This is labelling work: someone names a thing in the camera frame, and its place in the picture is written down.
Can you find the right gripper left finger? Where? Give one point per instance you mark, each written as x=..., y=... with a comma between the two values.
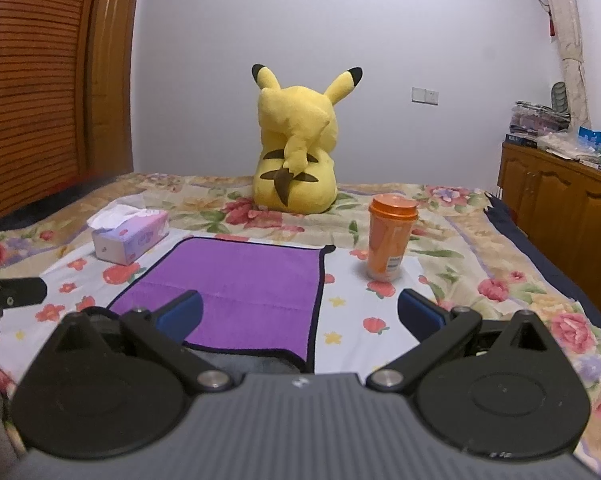
x=158, y=336

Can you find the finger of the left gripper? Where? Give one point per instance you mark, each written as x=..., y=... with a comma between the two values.
x=22, y=292

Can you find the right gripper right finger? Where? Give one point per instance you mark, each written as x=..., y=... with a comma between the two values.
x=442, y=335

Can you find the purple and grey towel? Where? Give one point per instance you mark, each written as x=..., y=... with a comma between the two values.
x=258, y=299

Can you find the white strawberry print sheet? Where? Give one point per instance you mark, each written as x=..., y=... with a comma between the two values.
x=358, y=328

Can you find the floral bed blanket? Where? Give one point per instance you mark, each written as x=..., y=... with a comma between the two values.
x=471, y=253

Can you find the pink tissue box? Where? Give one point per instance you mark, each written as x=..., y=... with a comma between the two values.
x=122, y=233

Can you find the orange plastic cup with lid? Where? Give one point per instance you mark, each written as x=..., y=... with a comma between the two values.
x=392, y=219

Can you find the wooden cabinet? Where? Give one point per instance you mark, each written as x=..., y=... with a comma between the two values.
x=557, y=204

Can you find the yellow Pikachu plush toy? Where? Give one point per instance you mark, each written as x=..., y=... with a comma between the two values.
x=298, y=132

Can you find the wooden louvered wardrobe door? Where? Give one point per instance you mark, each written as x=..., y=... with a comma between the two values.
x=64, y=95

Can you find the stack of clutter on cabinet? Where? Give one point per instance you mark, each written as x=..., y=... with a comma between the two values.
x=530, y=122

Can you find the blue picture card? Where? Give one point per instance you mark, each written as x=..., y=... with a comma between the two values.
x=590, y=140

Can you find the cream patterned curtain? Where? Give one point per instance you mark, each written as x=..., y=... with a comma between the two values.
x=565, y=17

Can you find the white wall switch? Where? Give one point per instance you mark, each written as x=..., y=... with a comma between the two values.
x=424, y=96

